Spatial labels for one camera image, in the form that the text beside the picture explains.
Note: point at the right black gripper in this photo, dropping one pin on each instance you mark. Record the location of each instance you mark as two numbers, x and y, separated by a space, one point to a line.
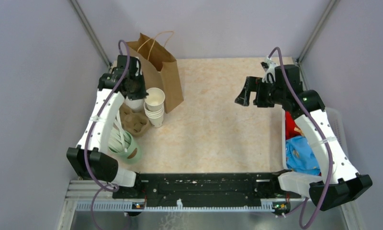
251 85

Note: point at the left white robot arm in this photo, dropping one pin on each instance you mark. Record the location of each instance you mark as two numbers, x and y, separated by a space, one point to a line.
106 139

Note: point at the blue snack packet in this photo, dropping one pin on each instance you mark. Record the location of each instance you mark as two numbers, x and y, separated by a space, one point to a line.
300 157

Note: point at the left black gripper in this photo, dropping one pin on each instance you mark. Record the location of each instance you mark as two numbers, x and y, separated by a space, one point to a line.
142 92

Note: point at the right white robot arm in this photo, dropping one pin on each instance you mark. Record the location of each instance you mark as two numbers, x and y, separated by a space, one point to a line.
339 181

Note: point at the red snack packet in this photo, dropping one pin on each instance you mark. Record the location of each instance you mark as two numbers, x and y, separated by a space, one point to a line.
291 128

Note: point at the stack of white lids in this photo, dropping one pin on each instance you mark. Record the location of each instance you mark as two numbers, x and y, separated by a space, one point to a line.
135 105

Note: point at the stack of white paper cups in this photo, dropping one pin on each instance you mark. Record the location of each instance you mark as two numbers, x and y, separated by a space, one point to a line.
154 106

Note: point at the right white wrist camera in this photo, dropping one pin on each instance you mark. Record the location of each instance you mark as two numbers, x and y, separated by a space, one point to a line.
269 66

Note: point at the white plastic basket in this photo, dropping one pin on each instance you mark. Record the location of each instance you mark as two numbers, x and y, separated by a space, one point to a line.
335 122

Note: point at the stack of cardboard cup carriers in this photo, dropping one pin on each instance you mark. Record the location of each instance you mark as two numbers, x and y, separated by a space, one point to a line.
137 124

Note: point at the brown paper bag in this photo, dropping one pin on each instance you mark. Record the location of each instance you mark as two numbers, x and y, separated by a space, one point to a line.
159 67

